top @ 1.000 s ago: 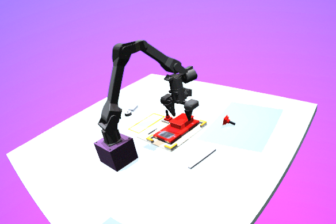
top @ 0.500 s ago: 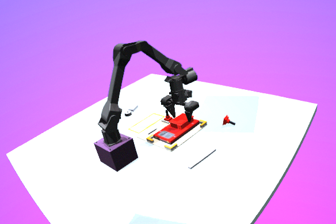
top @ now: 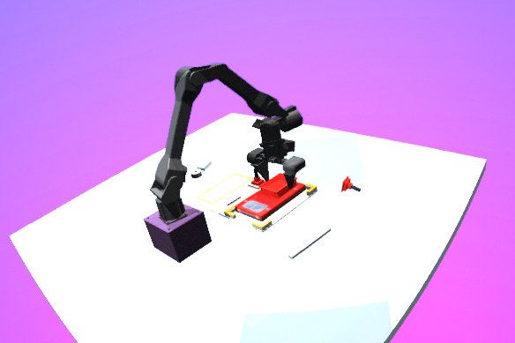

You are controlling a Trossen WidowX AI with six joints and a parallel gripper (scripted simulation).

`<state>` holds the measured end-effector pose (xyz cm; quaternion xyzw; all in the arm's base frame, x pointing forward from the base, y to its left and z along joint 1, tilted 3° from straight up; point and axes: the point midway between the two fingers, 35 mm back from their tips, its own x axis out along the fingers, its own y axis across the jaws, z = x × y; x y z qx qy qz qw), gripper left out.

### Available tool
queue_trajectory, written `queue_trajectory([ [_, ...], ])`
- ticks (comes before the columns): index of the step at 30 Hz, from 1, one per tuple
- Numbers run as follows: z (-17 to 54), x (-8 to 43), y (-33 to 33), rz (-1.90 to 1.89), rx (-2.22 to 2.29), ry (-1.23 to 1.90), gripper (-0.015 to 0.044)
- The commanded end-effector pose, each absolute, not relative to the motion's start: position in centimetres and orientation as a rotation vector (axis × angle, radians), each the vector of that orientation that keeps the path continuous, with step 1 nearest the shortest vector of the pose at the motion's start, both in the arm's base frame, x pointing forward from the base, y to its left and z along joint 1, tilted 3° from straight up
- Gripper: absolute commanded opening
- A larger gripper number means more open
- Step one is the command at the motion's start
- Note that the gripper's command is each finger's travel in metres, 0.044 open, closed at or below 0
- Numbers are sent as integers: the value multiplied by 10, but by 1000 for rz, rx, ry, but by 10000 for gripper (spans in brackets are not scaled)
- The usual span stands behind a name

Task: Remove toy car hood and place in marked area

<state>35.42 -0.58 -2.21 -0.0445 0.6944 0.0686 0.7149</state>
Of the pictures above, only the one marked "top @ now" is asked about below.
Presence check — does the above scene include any black and white toy wheel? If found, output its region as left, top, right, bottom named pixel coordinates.
left=190, top=169, right=202, bottom=178

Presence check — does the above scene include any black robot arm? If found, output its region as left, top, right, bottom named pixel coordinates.
left=150, top=63, right=303, bottom=225

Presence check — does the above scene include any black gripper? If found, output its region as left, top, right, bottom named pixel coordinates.
left=246, top=138, right=306, bottom=189

